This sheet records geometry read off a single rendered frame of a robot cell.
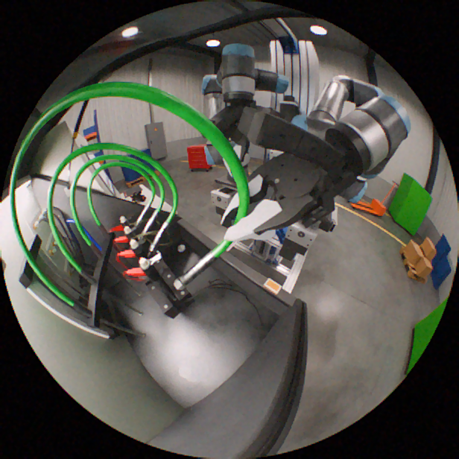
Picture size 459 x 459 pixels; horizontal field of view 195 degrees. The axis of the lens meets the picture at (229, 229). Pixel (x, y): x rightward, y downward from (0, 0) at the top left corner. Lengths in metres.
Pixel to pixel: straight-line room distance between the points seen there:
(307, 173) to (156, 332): 0.61
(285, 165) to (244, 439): 0.28
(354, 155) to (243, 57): 0.30
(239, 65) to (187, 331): 0.76
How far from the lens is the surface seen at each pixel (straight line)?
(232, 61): 0.38
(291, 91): 0.93
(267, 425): 0.17
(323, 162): 0.15
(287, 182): 0.15
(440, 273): 6.16
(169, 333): 0.57
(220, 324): 0.53
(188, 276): 0.23
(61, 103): 0.16
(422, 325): 3.29
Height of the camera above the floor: 1.35
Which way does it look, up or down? 42 degrees down
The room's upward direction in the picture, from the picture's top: straight up
